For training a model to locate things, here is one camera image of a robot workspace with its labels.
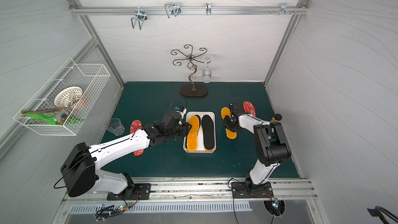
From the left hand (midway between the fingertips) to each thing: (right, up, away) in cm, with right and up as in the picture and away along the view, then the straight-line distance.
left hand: (190, 126), depth 81 cm
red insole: (+39, +8, +24) cm, 46 cm away
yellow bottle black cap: (+51, +4, +9) cm, 52 cm away
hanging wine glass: (+9, +31, +16) cm, 36 cm away
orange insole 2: (+22, +5, +24) cm, 33 cm away
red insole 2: (-35, -2, +15) cm, 39 cm away
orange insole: (0, -11, +7) cm, 13 cm away
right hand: (+22, -1, +16) cm, 27 cm away
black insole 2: (+4, +2, +17) cm, 18 cm away
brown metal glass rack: (+3, +21, +34) cm, 40 cm away
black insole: (+10, -4, +15) cm, 18 cm away
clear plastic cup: (-48, -3, +15) cm, 50 cm away
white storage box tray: (+6, -13, +7) cm, 16 cm away
